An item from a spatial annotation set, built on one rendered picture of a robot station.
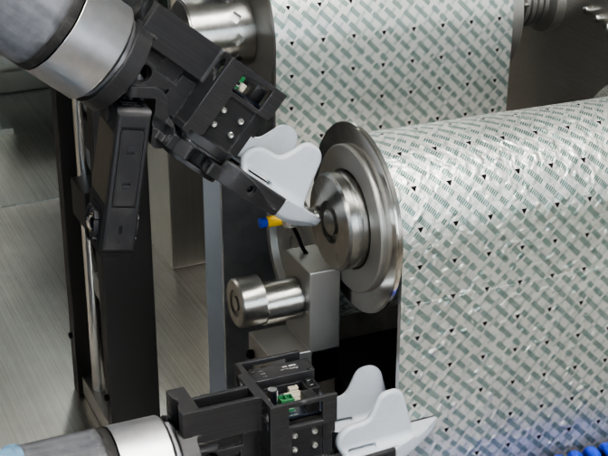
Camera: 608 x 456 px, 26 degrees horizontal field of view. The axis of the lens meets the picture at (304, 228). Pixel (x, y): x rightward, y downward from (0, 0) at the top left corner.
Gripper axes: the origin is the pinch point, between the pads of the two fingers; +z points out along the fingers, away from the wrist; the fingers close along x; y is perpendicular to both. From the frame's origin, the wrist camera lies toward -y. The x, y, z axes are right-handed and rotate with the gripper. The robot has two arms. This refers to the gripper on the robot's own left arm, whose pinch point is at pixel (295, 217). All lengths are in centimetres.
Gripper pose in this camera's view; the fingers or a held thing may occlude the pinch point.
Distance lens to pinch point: 100.7
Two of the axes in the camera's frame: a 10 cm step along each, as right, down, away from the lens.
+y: 5.8, -8.1, -0.7
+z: 7.1, 4.6, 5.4
